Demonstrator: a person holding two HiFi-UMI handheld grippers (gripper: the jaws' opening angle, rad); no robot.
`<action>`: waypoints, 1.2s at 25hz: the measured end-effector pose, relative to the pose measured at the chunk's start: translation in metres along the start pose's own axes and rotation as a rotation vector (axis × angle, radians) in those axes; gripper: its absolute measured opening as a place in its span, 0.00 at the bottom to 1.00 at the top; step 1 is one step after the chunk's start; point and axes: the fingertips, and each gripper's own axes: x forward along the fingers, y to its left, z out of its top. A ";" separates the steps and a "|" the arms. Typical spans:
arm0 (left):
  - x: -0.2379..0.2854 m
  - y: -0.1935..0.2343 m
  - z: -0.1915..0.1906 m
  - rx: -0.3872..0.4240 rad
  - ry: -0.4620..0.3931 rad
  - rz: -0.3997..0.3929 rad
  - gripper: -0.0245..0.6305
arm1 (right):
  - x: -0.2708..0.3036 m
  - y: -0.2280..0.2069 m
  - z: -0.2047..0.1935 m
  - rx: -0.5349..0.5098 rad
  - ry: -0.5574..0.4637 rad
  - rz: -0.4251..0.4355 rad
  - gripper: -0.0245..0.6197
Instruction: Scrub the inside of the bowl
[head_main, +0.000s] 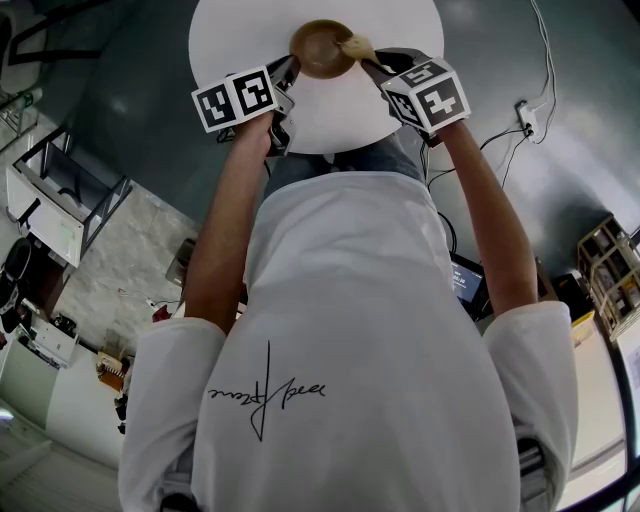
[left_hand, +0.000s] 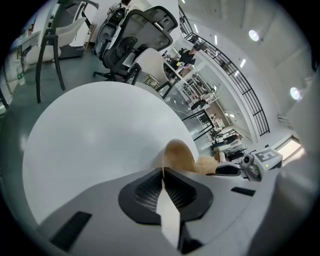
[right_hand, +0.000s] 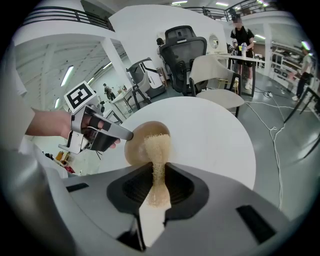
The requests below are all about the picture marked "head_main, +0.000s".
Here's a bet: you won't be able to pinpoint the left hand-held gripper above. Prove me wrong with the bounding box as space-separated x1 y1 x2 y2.
191 54 302 158

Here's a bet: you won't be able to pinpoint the black tablet screen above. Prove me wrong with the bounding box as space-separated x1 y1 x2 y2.
448 253 487 307

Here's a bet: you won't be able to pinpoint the black box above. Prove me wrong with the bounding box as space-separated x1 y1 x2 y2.
551 271 597 322

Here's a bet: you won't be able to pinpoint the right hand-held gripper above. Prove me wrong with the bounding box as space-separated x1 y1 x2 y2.
360 47 472 148

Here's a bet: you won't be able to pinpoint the blue jeans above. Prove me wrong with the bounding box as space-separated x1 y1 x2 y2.
262 133 427 200

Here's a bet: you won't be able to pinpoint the white metal-framed cabinet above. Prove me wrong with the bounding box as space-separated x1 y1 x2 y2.
4 128 134 270

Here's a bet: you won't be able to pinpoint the person's right forearm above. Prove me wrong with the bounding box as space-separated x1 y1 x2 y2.
439 119 540 317

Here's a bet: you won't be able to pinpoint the white t-shirt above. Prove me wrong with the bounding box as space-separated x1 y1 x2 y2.
118 172 580 512

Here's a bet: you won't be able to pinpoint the wooden shelf crate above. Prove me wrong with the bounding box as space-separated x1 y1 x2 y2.
576 213 640 344

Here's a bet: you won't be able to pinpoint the white power strip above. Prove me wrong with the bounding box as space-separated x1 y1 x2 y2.
515 99 537 145

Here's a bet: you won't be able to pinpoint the black cable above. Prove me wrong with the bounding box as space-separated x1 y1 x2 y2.
478 125 532 189

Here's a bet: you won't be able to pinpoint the white cable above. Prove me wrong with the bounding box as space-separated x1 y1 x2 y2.
528 0 559 114

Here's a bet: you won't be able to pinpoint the person's left forearm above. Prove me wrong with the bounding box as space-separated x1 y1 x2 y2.
182 110 275 335

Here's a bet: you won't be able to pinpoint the brown bowl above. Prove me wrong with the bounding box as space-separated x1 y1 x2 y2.
289 19 358 80

